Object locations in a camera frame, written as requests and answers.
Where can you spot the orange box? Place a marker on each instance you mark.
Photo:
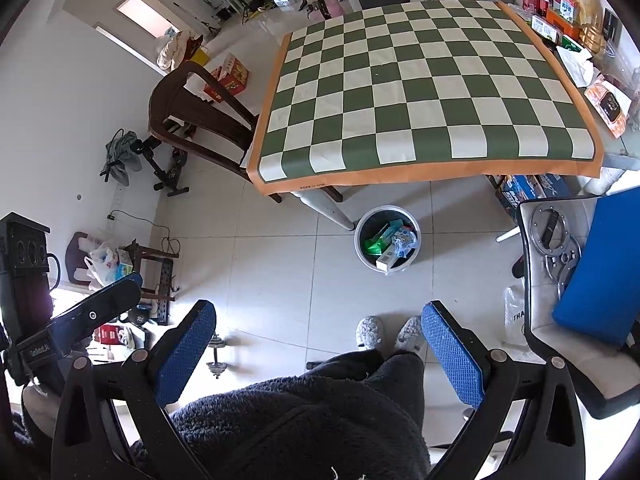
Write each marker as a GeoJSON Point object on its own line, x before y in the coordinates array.
{"type": "Point", "coordinates": [562, 22]}

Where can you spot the brown wooden chair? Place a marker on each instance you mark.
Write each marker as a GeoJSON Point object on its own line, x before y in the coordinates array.
{"type": "Point", "coordinates": [200, 115]}

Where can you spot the dark mug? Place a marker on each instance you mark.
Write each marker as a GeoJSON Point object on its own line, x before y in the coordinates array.
{"type": "Point", "coordinates": [138, 316]}

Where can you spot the black metal dumbbell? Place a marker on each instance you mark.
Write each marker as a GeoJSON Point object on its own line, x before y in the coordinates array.
{"type": "Point", "coordinates": [216, 355]}

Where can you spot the light teal packet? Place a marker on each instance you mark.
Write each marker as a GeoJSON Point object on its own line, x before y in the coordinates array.
{"type": "Point", "coordinates": [400, 232]}

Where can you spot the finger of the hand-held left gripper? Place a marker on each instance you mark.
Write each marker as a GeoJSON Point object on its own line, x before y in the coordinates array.
{"type": "Point", "coordinates": [100, 305]}

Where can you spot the red packet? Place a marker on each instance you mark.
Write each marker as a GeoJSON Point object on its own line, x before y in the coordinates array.
{"type": "Point", "coordinates": [107, 333]}

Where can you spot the white round trash bin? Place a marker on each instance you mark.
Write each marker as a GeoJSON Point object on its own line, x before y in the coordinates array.
{"type": "Point", "coordinates": [361, 252]}

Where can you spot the white paper bag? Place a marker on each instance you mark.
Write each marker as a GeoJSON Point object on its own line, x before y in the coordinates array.
{"type": "Point", "coordinates": [575, 67]}

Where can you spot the white office chair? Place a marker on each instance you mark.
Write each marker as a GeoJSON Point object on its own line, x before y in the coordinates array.
{"type": "Point", "coordinates": [550, 340]}

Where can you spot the grey fluffy slipper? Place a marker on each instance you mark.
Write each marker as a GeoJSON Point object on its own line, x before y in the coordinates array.
{"type": "Point", "coordinates": [370, 332]}
{"type": "Point", "coordinates": [410, 332]}

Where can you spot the blue printed carton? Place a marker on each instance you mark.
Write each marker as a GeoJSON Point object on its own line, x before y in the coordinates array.
{"type": "Point", "coordinates": [530, 190]}

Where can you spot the teal box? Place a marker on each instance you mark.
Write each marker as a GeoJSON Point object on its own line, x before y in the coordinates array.
{"type": "Point", "coordinates": [124, 264]}

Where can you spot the black perforated board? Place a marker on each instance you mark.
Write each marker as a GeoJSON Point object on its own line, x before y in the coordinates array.
{"type": "Point", "coordinates": [164, 290]}

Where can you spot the yellow bag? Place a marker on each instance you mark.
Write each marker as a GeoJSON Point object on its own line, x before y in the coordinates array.
{"type": "Point", "coordinates": [201, 56]}

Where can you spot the small white box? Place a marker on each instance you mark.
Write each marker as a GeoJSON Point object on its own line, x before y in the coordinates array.
{"type": "Point", "coordinates": [387, 261]}

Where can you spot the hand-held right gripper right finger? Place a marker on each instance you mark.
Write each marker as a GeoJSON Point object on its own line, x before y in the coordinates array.
{"type": "Point", "coordinates": [450, 355]}

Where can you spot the green packet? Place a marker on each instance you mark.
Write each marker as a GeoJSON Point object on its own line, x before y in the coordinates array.
{"type": "Point", "coordinates": [375, 245]}

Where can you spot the grey cloth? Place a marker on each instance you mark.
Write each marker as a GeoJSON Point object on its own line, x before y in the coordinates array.
{"type": "Point", "coordinates": [122, 152]}

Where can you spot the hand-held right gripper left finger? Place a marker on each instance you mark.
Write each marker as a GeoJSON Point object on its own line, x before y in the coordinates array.
{"type": "Point", "coordinates": [187, 350]}

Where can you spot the brown round stool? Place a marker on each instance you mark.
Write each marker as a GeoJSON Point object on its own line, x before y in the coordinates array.
{"type": "Point", "coordinates": [80, 260]}

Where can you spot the orange snack packet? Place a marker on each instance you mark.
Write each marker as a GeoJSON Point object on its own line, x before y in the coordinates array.
{"type": "Point", "coordinates": [607, 105]}

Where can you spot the white stuffed bag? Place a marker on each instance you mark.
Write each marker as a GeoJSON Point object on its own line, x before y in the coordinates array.
{"type": "Point", "coordinates": [170, 50]}

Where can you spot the dark wooden stool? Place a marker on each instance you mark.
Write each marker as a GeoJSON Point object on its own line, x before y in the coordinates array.
{"type": "Point", "coordinates": [142, 252]}

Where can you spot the black exercise machine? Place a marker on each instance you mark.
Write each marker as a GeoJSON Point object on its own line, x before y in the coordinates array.
{"type": "Point", "coordinates": [167, 177]}

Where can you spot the crumpled clear plastic wrapper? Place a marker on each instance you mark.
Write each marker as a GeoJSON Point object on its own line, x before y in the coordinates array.
{"type": "Point", "coordinates": [406, 245]}

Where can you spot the green white checkered tablecloth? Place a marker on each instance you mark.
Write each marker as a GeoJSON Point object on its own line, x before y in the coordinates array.
{"type": "Point", "coordinates": [400, 85]}

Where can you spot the white printed plastic bag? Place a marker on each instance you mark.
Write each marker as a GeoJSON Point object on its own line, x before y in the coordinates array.
{"type": "Point", "coordinates": [102, 265]}

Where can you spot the black red shoe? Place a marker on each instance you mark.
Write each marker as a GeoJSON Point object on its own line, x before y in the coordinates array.
{"type": "Point", "coordinates": [519, 265]}

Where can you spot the blue seat cushion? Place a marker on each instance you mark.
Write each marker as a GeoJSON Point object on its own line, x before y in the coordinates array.
{"type": "Point", "coordinates": [600, 270]}

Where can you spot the red printed carton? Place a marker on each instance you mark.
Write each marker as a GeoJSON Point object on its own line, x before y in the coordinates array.
{"type": "Point", "coordinates": [227, 77]}

